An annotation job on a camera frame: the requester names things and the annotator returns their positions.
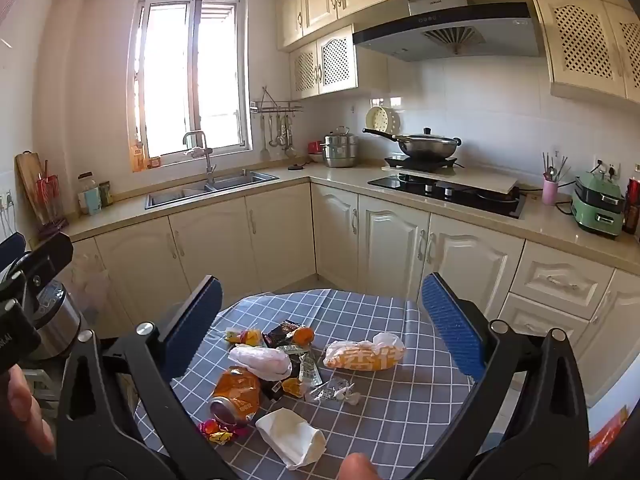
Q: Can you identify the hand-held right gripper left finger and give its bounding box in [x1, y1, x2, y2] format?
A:
[56, 275, 241, 480]

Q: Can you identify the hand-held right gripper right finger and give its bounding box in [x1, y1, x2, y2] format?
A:
[405, 272, 591, 480]

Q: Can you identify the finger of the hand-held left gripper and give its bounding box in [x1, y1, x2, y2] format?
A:
[0, 232, 27, 273]
[12, 232, 74, 301]

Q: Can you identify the yellow bag with pink band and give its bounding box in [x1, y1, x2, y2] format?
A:
[222, 327, 265, 348]

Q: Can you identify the white plastic bag red print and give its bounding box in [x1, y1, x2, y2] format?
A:
[228, 344, 293, 381]

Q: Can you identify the crushed orange drink can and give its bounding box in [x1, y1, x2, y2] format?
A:
[209, 366, 263, 426]

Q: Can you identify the black red snack wrapper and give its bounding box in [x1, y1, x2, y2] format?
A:
[262, 319, 301, 348]

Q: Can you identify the white orange plastic bag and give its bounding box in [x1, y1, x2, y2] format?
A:
[322, 331, 406, 372]

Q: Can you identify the black gold snack wrapper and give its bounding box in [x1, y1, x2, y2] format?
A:
[260, 377, 288, 401]

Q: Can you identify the pink yellow candy wrapper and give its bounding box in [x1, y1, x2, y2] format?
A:
[197, 417, 249, 446]

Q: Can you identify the clear plastic wrapper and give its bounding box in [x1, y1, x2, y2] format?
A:
[305, 377, 361, 406]

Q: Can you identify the white paper napkin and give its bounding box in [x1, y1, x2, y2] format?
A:
[255, 407, 327, 471]

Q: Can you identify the person's left hand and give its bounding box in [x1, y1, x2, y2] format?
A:
[0, 362, 56, 456]

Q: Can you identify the person's right hand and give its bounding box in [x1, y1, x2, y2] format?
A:
[339, 452, 381, 480]

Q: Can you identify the red utensil rack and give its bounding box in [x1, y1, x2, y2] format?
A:
[35, 174, 68, 238]

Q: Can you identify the wooden cutting board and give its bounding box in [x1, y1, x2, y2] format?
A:
[15, 151, 51, 226]

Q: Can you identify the glass jar with blue label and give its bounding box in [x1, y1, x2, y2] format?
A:
[76, 172, 102, 216]

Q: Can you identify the blue-grey checked tablecloth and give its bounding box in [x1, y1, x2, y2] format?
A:
[132, 287, 481, 480]

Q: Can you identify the black glass gas hob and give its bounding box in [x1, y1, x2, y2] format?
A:
[367, 174, 527, 220]

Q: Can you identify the beige kitchen countertop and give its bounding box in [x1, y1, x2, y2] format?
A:
[40, 160, 640, 276]

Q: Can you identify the steel double sink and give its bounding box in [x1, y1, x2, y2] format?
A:
[145, 170, 280, 211]

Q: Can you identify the steel sink faucet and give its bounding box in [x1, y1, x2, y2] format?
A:
[181, 130, 218, 186]

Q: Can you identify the steel wok with lid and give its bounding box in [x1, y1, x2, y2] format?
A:
[362, 126, 462, 160]

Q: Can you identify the orange red printed packet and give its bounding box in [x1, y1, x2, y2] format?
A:
[587, 405, 632, 466]

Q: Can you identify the chopsticks and spoons bundle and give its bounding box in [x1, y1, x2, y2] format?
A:
[542, 150, 572, 183]

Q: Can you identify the green countertop appliance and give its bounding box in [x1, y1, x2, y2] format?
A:
[570, 172, 626, 237]

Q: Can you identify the steel steamer pot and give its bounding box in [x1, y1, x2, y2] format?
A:
[320, 126, 360, 168]

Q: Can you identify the dark red sauce bottle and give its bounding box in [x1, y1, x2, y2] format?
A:
[622, 162, 640, 235]

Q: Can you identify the cream plastic colander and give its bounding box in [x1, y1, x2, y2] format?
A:
[365, 106, 402, 133]

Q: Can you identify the kitchen window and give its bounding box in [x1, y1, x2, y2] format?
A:
[127, 0, 253, 167]

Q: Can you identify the small lattice door cabinet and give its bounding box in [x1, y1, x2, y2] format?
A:
[289, 25, 390, 101]

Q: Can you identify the black glass range hood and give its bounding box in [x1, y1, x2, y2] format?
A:
[351, 0, 547, 62]

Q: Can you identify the large lattice door cabinet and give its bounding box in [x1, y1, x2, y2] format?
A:
[530, 0, 640, 103]

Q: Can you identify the white wall socket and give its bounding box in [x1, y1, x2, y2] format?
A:
[594, 155, 622, 180]

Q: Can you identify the steel wall utensil rack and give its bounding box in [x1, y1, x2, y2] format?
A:
[249, 86, 304, 115]

